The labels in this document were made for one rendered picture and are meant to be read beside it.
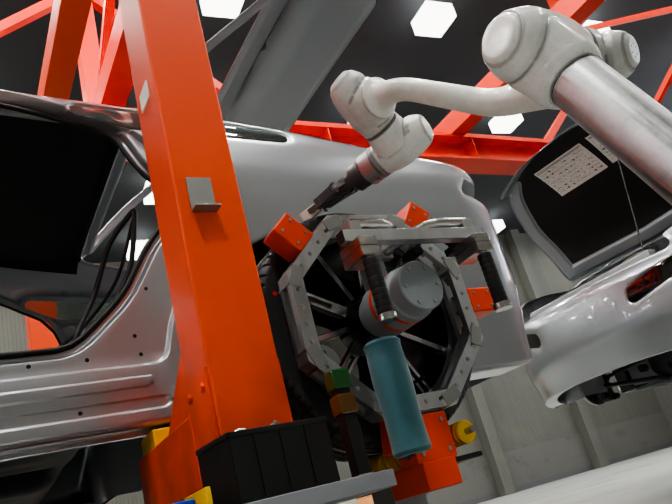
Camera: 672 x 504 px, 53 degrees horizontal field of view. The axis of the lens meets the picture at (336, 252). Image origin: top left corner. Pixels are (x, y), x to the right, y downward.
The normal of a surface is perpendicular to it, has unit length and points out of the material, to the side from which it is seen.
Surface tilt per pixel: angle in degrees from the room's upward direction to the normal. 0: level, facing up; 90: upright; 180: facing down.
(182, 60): 90
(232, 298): 90
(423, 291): 90
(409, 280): 90
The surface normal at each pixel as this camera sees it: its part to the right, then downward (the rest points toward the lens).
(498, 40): -0.85, -0.11
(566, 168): -0.31, 0.74
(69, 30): 0.25, 0.90
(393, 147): -0.14, 0.53
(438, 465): 0.45, -0.43
